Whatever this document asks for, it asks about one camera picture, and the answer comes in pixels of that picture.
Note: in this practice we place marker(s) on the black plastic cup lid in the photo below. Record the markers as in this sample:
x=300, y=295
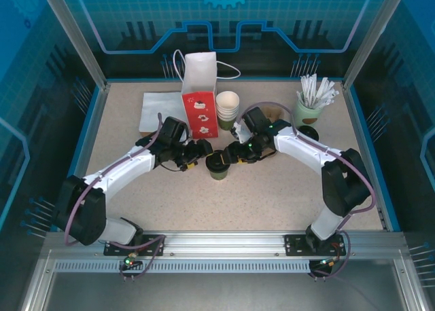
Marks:
x=214, y=163

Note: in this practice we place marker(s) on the red white paper gift bag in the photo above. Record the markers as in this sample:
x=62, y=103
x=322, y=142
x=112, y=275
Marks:
x=200, y=117

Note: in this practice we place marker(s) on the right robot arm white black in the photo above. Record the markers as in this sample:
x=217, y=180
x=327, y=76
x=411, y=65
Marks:
x=306, y=144

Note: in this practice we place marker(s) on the white paper napkin stack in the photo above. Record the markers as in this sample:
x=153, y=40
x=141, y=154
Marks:
x=159, y=110

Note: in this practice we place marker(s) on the stack of green paper cups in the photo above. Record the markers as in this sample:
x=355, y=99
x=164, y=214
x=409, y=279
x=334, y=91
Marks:
x=227, y=102

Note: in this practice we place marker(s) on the blue table rim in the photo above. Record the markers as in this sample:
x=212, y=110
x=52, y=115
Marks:
x=258, y=79

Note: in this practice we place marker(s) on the white wrapped straw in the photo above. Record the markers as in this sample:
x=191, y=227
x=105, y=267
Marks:
x=329, y=93
x=299, y=97
x=323, y=90
x=305, y=88
x=312, y=87

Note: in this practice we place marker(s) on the mint green straw holder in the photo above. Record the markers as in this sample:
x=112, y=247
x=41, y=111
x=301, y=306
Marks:
x=306, y=115

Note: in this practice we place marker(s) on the small LED circuit board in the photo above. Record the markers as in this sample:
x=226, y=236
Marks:
x=326, y=262
x=129, y=261

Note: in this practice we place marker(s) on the grey metal shelf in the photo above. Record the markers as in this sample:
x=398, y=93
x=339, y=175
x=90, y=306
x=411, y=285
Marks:
x=221, y=294

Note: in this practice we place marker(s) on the aluminium front rail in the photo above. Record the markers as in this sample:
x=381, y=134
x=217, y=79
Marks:
x=221, y=243

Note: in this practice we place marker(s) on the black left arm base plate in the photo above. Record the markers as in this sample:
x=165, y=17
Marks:
x=149, y=244

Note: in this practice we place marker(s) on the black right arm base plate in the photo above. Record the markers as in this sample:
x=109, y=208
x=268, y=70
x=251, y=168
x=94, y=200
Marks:
x=294, y=246

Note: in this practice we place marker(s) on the aluminium left frame post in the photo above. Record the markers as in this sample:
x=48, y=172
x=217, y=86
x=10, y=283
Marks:
x=79, y=36

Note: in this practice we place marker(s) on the aluminium frame post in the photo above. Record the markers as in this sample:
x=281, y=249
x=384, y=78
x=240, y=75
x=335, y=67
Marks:
x=372, y=36
x=79, y=36

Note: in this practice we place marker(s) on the aluminium right frame post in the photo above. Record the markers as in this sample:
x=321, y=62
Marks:
x=372, y=36

